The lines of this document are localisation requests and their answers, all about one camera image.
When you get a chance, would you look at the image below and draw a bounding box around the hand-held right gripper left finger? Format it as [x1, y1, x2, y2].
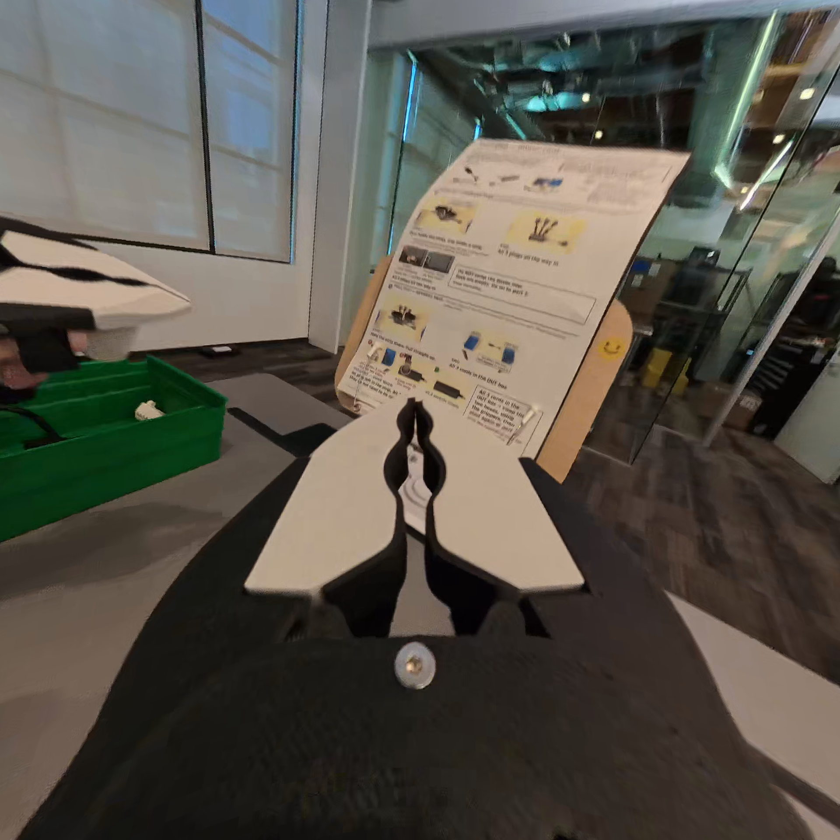
[244, 397, 421, 637]

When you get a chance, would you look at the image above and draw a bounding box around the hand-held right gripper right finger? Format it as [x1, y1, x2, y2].
[415, 400, 586, 637]

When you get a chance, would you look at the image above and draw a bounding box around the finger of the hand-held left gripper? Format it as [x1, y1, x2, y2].
[0, 268, 193, 361]
[0, 220, 152, 286]

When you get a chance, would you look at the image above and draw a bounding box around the black power plug with cord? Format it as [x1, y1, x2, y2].
[0, 406, 67, 448]

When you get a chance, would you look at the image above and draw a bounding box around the green plastic tray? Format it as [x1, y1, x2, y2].
[0, 354, 228, 543]

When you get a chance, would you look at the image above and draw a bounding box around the person's left hand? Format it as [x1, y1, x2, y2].
[0, 330, 90, 396]

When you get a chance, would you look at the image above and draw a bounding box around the white window blind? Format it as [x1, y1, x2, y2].
[200, 0, 300, 264]
[0, 0, 215, 254]

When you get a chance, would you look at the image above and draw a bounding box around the wooden display board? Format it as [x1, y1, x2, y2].
[335, 256, 634, 484]

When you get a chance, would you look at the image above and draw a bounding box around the yellow container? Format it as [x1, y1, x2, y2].
[640, 348, 691, 396]

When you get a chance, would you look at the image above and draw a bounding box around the printed instruction sheet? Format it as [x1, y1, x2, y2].
[351, 138, 691, 460]

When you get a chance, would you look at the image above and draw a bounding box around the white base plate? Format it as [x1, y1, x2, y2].
[400, 443, 448, 536]

